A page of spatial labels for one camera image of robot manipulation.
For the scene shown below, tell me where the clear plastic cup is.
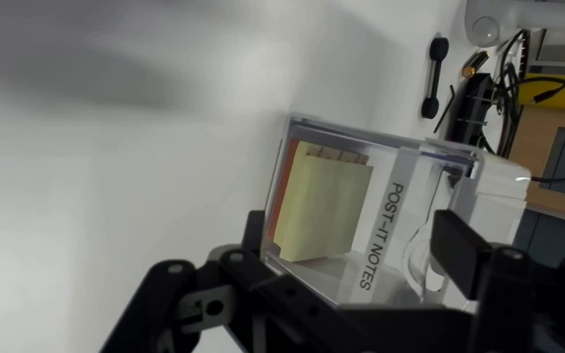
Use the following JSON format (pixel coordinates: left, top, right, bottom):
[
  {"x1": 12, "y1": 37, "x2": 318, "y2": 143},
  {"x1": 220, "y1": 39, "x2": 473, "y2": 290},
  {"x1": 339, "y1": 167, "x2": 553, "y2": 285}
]
[{"x1": 463, "y1": 0, "x2": 516, "y2": 49}]

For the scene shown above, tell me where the black cables and mount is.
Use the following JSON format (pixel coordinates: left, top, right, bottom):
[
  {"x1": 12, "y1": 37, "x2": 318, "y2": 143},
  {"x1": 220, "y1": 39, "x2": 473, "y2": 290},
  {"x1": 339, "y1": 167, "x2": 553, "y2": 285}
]
[{"x1": 445, "y1": 28, "x2": 539, "y2": 159}]

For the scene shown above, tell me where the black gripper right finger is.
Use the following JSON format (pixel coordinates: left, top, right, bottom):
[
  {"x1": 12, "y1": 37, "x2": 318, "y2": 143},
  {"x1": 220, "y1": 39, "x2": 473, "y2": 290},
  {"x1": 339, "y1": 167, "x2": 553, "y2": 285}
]
[{"x1": 428, "y1": 208, "x2": 565, "y2": 353}]

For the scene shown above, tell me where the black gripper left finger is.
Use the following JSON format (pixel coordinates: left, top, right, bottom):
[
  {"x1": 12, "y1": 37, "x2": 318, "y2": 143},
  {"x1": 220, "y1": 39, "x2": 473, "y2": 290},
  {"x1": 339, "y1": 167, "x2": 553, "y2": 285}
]
[{"x1": 98, "y1": 208, "x2": 278, "y2": 353}]

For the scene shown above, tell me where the yellow sticky notes pad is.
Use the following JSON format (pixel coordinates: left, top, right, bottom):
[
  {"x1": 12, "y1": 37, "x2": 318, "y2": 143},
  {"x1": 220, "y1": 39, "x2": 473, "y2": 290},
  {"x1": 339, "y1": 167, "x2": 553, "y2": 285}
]
[{"x1": 271, "y1": 139, "x2": 375, "y2": 265}]

